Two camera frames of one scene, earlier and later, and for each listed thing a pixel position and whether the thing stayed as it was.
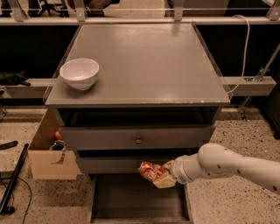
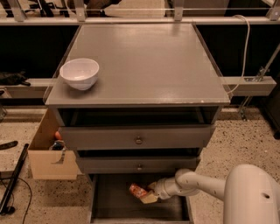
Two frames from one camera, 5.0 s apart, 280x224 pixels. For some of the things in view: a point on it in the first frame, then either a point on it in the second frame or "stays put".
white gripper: (177, 169) → (161, 188)
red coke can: (152, 171) → (136, 191)
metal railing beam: (139, 20) stays put
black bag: (14, 79) stays put
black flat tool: (10, 144) stays put
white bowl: (81, 73) stays put
